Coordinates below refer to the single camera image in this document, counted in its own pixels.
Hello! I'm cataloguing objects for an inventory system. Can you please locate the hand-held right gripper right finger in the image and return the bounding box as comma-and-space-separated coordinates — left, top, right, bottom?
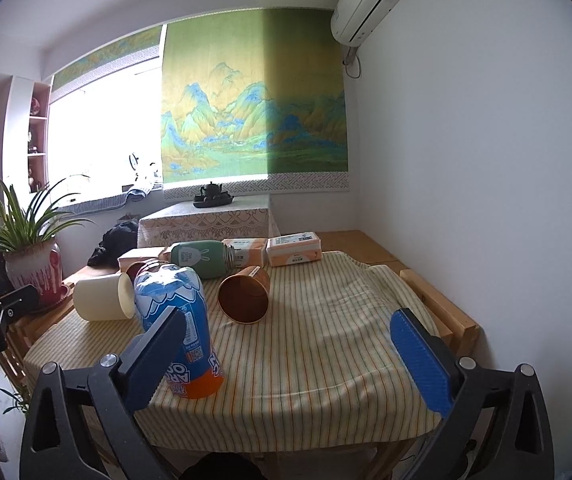
389, 307, 555, 480

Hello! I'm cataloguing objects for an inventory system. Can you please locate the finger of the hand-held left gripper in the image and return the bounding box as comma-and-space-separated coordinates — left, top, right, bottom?
0, 284, 40, 329

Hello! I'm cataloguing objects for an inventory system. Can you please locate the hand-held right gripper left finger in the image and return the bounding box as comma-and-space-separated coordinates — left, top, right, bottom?
18, 304, 187, 480

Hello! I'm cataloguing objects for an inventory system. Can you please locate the brown paper cup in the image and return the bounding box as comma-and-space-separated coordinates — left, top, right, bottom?
217, 265, 272, 325

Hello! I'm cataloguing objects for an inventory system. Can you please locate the cream cup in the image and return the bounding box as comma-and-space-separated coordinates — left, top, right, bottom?
73, 272, 137, 322

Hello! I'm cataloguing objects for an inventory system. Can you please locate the dark red cup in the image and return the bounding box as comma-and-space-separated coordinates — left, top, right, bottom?
126, 258, 167, 287

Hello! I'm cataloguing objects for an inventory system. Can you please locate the red white glazed plant pot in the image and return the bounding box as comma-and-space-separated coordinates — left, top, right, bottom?
3, 236, 74, 311

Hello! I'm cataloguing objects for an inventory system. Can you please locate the blue orange snack bag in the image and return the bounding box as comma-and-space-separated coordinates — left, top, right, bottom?
133, 264, 227, 401

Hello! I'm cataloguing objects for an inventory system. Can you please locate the green leafy plant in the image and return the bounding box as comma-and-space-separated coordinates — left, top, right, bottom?
0, 174, 98, 263

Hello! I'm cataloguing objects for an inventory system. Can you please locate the striped tablecloth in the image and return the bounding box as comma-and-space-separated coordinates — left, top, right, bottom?
23, 249, 442, 454

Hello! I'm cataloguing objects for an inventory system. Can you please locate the green rabbit print bottle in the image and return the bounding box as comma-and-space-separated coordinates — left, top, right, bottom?
168, 240, 247, 281

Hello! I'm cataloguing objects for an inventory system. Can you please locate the black cloth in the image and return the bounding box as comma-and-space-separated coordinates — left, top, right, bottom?
87, 220, 140, 269

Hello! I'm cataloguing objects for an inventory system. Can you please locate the blue checked cloth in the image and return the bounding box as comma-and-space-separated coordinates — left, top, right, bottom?
47, 179, 163, 217

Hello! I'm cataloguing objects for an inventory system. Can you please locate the wooden table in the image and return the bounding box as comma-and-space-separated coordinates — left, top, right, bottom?
3, 229, 481, 480

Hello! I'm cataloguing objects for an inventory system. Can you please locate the cabinet with patterned cloth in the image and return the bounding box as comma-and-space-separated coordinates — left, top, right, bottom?
138, 202, 273, 251

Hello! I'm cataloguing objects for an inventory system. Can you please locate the orange tissue pack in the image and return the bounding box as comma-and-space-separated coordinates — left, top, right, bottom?
265, 232, 325, 269

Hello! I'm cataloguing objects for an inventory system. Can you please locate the dark tea tray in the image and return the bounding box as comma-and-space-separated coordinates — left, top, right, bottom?
193, 192, 235, 210

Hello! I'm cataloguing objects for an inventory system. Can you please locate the short landscape roller blind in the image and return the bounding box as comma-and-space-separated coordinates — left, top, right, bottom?
50, 24, 165, 94

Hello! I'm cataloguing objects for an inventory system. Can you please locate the white air conditioner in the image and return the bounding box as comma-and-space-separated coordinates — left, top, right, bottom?
329, 0, 411, 45

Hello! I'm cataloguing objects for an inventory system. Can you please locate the white wall shelf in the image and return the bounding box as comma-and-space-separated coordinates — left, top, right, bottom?
3, 75, 53, 197

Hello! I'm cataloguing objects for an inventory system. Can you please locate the air conditioner cable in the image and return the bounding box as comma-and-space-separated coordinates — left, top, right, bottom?
341, 44, 363, 80

